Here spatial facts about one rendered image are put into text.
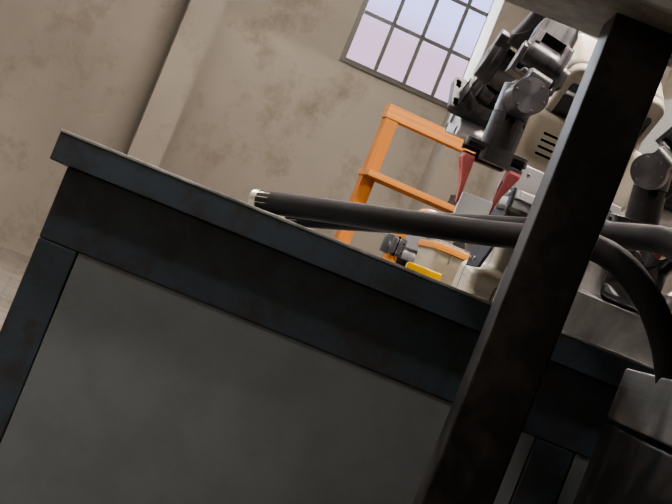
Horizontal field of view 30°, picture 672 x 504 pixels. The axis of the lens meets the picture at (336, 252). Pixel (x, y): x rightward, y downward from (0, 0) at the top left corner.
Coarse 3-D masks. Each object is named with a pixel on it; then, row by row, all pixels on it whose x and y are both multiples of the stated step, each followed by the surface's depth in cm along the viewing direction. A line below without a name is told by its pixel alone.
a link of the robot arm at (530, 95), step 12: (516, 60) 195; (516, 72) 195; (528, 72) 190; (540, 72) 188; (564, 72) 196; (516, 84) 187; (528, 84) 187; (540, 84) 187; (504, 96) 192; (516, 96) 187; (528, 96) 187; (540, 96) 187; (516, 108) 187; (528, 108) 187; (540, 108) 187
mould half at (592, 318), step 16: (592, 272) 173; (592, 288) 172; (576, 304) 160; (592, 304) 160; (608, 304) 160; (576, 320) 160; (592, 320) 160; (608, 320) 160; (624, 320) 160; (640, 320) 160; (592, 336) 160; (608, 336) 160; (624, 336) 160; (640, 336) 160; (624, 352) 160; (640, 352) 160
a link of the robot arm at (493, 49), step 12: (528, 24) 224; (504, 36) 226; (516, 36) 225; (528, 36) 225; (492, 48) 226; (504, 48) 227; (516, 48) 226; (480, 60) 233; (492, 60) 226; (480, 72) 228; (492, 72) 227
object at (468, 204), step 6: (462, 192) 194; (462, 198) 194; (468, 198) 194; (474, 198) 194; (480, 198) 194; (456, 204) 197; (462, 204) 194; (468, 204) 194; (474, 204) 194; (480, 204) 194; (486, 204) 194; (492, 204) 194; (456, 210) 194; (462, 210) 194; (468, 210) 194; (474, 210) 193; (480, 210) 193; (486, 210) 193
